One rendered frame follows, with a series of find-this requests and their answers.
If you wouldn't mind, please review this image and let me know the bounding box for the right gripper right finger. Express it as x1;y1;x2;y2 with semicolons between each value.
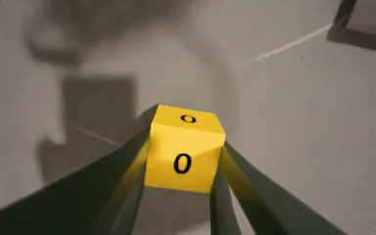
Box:
210;139;348;235

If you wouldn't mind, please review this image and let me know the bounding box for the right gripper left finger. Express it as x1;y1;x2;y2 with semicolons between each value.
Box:
0;126;152;235

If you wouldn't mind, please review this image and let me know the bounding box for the yellow block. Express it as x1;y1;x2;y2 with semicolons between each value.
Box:
145;105;225;193

